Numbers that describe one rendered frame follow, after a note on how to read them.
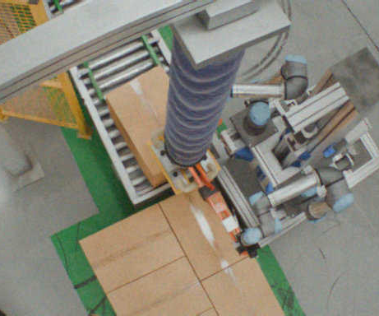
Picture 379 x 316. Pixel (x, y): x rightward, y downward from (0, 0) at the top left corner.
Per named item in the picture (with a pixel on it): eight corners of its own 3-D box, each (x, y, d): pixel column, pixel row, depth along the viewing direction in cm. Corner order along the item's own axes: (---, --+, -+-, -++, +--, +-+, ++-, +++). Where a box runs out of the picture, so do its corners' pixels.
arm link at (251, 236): (265, 239, 255) (249, 245, 254) (261, 240, 265) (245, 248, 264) (258, 224, 257) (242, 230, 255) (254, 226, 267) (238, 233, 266)
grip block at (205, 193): (196, 189, 298) (197, 187, 293) (211, 180, 300) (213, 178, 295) (204, 202, 297) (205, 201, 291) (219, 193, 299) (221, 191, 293)
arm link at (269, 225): (275, 208, 261) (255, 217, 259) (284, 230, 258) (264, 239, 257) (272, 211, 268) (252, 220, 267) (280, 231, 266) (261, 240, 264)
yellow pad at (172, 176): (145, 144, 314) (145, 141, 309) (161, 135, 315) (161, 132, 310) (176, 195, 307) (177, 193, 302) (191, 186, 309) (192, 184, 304)
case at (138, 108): (109, 115, 377) (104, 95, 338) (159, 87, 384) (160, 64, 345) (154, 189, 366) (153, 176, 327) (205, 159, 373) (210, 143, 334)
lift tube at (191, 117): (154, 122, 267) (159, -13, 147) (199, 101, 271) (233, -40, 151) (177, 164, 262) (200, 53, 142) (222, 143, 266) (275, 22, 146)
